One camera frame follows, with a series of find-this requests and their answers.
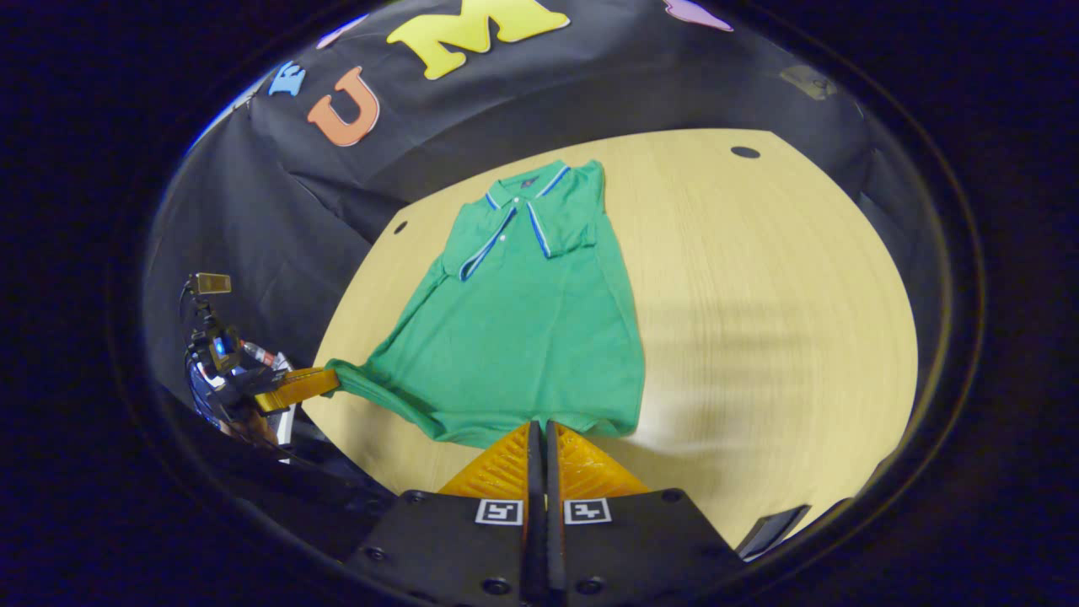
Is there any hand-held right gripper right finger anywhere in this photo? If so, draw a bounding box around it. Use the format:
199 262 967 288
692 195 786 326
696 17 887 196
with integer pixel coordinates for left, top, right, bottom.
544 420 747 607

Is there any green T-shirt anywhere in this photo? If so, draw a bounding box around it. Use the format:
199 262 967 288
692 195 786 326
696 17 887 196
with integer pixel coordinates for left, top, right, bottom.
325 158 647 449

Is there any black flat object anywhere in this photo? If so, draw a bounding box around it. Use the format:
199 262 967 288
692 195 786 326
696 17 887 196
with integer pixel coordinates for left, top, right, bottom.
736 504 812 562

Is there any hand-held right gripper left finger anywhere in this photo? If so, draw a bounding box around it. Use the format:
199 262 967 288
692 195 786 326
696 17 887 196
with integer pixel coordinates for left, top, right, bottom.
346 422 545 607

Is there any black backdrop cloth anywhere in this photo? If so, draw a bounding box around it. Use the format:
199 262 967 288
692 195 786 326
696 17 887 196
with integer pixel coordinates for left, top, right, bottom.
143 0 949 422

